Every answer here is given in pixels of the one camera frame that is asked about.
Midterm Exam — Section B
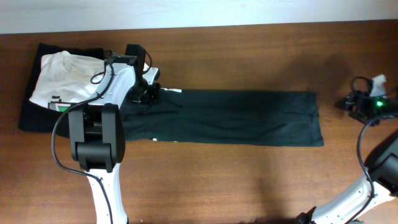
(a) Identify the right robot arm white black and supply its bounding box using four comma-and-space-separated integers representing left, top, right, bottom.
294, 90, 397, 224

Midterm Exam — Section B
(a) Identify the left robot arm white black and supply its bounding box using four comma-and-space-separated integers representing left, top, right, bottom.
68, 44, 160, 223

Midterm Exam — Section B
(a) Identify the dark green t-shirt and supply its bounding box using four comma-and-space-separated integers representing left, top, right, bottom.
121, 88, 324, 147

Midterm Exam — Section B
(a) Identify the folded black garment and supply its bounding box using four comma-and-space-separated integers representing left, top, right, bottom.
19, 43, 104, 133

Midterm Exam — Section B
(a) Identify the folded white t-shirt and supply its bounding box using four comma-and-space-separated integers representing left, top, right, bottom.
29, 50, 104, 108

